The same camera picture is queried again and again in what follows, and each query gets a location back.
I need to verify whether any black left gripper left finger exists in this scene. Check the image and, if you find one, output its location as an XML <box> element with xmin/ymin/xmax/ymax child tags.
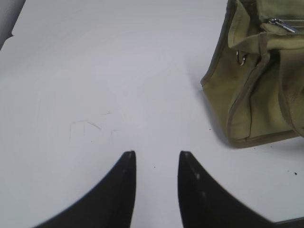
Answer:
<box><xmin>38</xmin><ymin>151</ymin><xmax>136</xmax><ymax>228</ymax></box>

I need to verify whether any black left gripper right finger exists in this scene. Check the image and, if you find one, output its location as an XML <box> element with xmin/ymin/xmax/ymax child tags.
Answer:
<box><xmin>178</xmin><ymin>151</ymin><xmax>276</xmax><ymax>228</ymax></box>

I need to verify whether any olive yellow canvas bag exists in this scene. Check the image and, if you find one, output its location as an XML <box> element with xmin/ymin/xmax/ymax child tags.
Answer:
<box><xmin>201</xmin><ymin>0</ymin><xmax>304</xmax><ymax>148</ymax></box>

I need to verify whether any silver zipper pull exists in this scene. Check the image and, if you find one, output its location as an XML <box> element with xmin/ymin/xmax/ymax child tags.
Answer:
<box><xmin>268</xmin><ymin>18</ymin><xmax>298</xmax><ymax>33</ymax></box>

